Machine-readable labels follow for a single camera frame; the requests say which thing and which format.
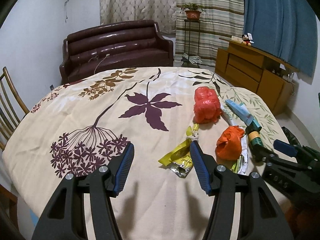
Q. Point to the wooden sideboard cabinet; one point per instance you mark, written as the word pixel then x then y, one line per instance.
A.
pixel 257 71

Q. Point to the blue curtain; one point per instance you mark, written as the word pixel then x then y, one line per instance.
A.
pixel 287 29

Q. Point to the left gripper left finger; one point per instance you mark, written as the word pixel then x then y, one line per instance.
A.
pixel 118 170

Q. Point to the white green toothpaste tube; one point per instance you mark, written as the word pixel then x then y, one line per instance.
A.
pixel 227 115

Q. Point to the striped cloth on floor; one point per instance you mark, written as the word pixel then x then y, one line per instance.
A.
pixel 191 59

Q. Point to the teal toothpaste tube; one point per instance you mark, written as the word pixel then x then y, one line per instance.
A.
pixel 241 111

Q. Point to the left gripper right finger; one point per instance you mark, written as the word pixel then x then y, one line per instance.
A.
pixel 204 166

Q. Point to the beige patterned curtain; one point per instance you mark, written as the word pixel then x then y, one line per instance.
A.
pixel 161 11

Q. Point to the wooden chair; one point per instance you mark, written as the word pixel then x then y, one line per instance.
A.
pixel 13 109

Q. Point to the red plastic bag bundle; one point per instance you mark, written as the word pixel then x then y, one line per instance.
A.
pixel 207 106

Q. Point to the yellow foil wrapper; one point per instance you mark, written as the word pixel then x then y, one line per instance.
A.
pixel 179 159

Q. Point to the dark brown leather sofa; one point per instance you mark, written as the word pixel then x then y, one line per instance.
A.
pixel 129 44

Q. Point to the orange plastic bag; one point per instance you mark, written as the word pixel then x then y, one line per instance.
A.
pixel 228 146

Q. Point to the floral beige tablecloth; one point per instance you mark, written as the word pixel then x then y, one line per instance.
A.
pixel 79 127

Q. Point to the potted plant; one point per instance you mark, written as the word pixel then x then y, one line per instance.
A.
pixel 192 11

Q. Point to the mickey mouse toy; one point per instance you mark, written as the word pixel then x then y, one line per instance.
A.
pixel 247 39

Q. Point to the white paper bundle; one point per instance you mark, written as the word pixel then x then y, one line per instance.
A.
pixel 241 165

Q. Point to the striped curtain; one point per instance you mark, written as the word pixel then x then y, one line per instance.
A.
pixel 221 19

